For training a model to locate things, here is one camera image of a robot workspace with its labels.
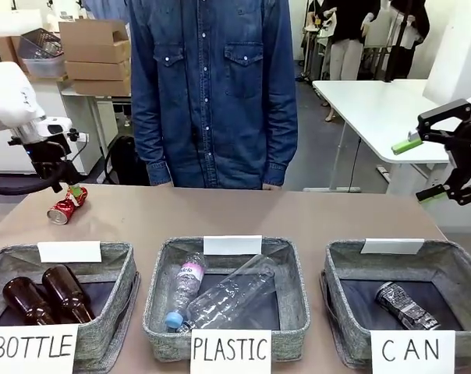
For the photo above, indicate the white paper label PLASTIC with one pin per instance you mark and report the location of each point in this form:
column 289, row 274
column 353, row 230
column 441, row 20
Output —
column 230, row 350

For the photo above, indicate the white paper label BOTTLE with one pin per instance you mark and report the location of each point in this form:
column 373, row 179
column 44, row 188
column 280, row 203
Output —
column 32, row 348

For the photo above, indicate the open cardboard box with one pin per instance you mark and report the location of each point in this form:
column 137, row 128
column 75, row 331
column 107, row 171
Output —
column 95, row 41

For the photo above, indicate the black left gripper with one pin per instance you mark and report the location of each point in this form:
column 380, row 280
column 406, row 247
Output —
column 46, row 156

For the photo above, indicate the brown glass bottle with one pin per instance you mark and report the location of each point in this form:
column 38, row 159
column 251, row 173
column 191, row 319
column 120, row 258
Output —
column 68, row 292
column 25, row 300

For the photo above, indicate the grey fabric basket bottle label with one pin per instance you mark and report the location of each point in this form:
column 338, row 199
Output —
column 120, row 272

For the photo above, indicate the white background desk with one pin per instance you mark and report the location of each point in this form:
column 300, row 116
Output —
column 99, row 105

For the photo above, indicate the blank white card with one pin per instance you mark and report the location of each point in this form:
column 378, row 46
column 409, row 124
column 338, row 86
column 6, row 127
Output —
column 69, row 252
column 391, row 246
column 232, row 245

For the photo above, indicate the black backpack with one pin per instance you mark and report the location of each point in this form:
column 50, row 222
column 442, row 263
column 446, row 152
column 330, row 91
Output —
column 122, row 163

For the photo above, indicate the clear plastic storage bin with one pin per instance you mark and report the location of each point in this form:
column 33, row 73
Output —
column 44, row 58

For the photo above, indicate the person in denim shirt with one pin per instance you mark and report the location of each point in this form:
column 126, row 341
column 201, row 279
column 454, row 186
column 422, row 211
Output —
column 212, row 97

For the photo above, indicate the person's left hand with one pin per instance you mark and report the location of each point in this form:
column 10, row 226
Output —
column 272, row 187

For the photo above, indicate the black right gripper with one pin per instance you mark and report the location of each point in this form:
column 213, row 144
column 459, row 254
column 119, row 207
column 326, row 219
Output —
column 467, row 156

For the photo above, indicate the large clear plastic bottle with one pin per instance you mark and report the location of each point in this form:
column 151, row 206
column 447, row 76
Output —
column 235, row 292

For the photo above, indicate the flat closed cardboard box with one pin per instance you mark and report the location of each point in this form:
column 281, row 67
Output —
column 103, row 86
column 99, row 70

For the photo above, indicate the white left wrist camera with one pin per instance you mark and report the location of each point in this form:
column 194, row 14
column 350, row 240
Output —
column 77, row 136

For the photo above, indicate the person in black clothes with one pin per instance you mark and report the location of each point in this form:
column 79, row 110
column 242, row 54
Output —
column 409, row 39

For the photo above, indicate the person in white trousers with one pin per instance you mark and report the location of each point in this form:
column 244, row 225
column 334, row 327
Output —
column 346, row 39

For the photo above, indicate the black patterned can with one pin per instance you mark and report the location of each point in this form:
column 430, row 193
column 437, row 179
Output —
column 405, row 305

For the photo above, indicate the grey fabric basket can label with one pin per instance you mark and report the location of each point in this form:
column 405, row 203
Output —
column 352, row 296

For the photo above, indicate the white paper label CAN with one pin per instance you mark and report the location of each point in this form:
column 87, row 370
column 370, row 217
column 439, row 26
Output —
column 411, row 350

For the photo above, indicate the grey fabric basket plastic label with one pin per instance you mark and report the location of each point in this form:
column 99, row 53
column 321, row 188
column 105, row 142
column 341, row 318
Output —
column 294, row 280

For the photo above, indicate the small water bottle blue cap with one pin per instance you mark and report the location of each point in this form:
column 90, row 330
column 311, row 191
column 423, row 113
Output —
column 186, row 280

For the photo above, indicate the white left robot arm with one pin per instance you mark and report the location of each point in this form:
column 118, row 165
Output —
column 5, row 97

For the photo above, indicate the white table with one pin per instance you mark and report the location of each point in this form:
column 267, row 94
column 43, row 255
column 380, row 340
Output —
column 376, row 113

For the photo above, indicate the red crushed can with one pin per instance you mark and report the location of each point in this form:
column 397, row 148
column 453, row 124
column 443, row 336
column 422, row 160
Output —
column 62, row 212

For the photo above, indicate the small cardboard box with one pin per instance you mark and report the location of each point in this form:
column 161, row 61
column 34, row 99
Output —
column 9, row 50

